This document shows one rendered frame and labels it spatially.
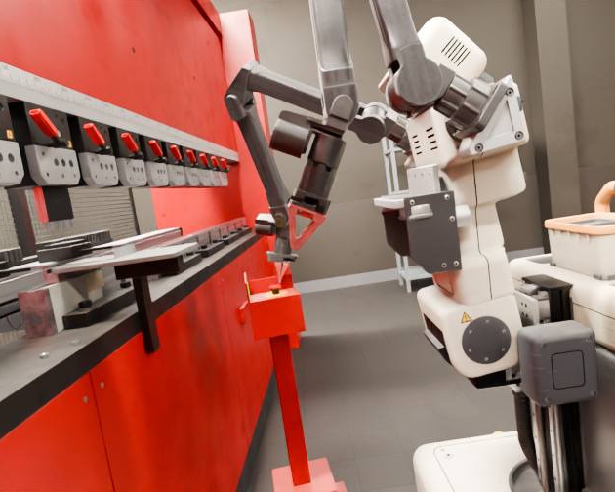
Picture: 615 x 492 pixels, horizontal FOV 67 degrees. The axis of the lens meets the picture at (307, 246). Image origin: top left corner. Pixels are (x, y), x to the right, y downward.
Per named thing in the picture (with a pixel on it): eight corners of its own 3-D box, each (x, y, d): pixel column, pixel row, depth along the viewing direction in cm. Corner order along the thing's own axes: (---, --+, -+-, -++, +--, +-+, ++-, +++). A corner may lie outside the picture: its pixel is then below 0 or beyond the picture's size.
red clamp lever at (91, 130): (94, 120, 110) (113, 149, 118) (77, 123, 110) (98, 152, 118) (93, 126, 109) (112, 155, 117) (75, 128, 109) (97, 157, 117)
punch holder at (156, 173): (153, 184, 153) (144, 134, 151) (129, 188, 153) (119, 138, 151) (169, 184, 167) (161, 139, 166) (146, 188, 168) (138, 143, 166)
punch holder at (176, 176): (174, 185, 172) (166, 141, 170) (151, 188, 173) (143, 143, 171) (185, 185, 187) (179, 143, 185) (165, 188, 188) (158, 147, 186)
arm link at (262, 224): (284, 215, 145) (292, 200, 152) (249, 210, 148) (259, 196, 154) (286, 245, 152) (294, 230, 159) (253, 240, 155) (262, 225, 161)
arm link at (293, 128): (356, 98, 76) (350, 107, 85) (290, 74, 76) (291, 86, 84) (333, 168, 77) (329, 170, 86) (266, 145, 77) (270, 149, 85)
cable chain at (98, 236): (53, 252, 162) (51, 241, 162) (37, 255, 163) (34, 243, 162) (111, 238, 206) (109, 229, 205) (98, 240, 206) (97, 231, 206)
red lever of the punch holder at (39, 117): (42, 105, 90) (70, 143, 98) (21, 109, 90) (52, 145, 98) (40, 112, 89) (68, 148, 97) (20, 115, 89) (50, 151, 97)
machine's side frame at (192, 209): (299, 348, 329) (247, 8, 302) (182, 362, 334) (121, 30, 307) (301, 336, 353) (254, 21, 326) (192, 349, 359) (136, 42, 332)
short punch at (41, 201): (51, 230, 99) (41, 186, 98) (42, 231, 100) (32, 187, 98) (75, 226, 109) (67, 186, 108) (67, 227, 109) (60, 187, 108)
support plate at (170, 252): (175, 257, 95) (174, 253, 95) (52, 274, 96) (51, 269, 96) (198, 246, 113) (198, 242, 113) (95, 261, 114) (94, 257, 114)
